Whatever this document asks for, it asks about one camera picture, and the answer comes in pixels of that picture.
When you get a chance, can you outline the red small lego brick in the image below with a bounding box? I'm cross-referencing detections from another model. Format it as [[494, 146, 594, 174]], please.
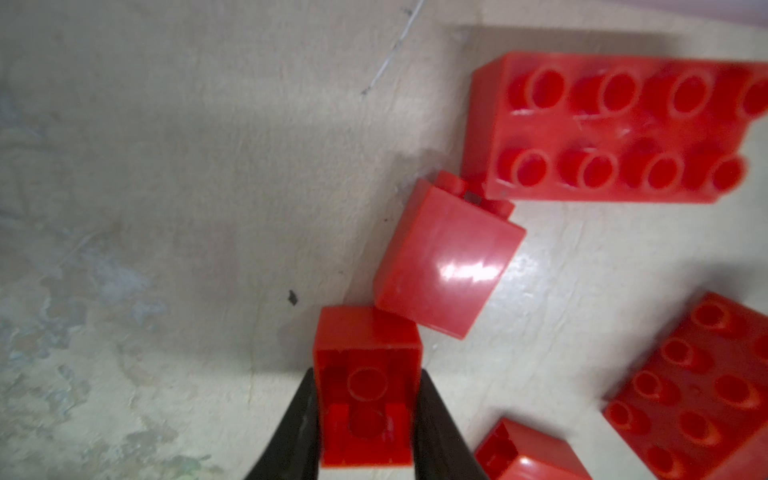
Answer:
[[373, 171, 526, 339]]

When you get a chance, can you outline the red long lego brick top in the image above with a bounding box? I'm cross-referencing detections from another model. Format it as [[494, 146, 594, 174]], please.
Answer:
[[461, 52, 767, 204]]

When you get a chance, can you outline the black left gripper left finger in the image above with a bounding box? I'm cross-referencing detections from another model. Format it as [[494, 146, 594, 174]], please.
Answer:
[[245, 368, 320, 480]]

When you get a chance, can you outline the red long lego brick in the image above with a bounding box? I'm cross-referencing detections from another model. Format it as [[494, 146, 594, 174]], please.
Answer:
[[461, 52, 767, 204], [603, 292, 767, 479]]

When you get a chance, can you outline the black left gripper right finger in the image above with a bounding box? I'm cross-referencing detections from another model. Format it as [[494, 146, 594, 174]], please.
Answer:
[[413, 369, 488, 480]]

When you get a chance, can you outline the red lego brick bottom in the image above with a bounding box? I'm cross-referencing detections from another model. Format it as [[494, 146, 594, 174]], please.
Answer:
[[474, 418, 591, 480]]

